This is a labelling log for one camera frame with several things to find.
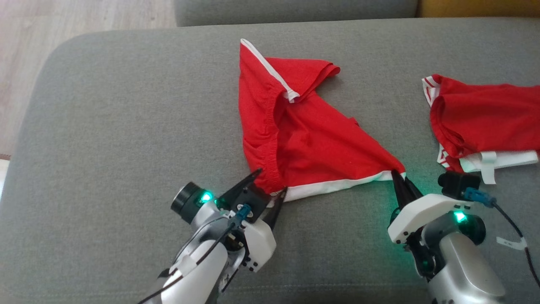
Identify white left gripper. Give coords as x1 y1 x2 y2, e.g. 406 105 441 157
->
217 168 288 272

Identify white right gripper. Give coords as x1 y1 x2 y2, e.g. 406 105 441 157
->
387 169 475 244

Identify red shorts with white stripe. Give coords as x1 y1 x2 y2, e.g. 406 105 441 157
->
238 39 406 202

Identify red jersey with number print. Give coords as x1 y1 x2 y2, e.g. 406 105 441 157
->
422 74 540 185

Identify large grey sofa seat cushion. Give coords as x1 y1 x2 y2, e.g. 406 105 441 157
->
0 17 540 304

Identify large yellow sofa backrest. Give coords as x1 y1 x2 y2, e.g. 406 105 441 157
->
418 0 540 18

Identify white laundry basket brown rim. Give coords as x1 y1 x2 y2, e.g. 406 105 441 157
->
0 153 12 199

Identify left black cable teal plug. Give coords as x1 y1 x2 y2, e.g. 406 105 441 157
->
137 204 254 304

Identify black cable teal plug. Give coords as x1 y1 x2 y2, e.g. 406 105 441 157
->
463 188 540 290
137 204 254 304

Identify right black cable teal plug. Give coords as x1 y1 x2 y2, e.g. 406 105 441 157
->
463 188 540 290

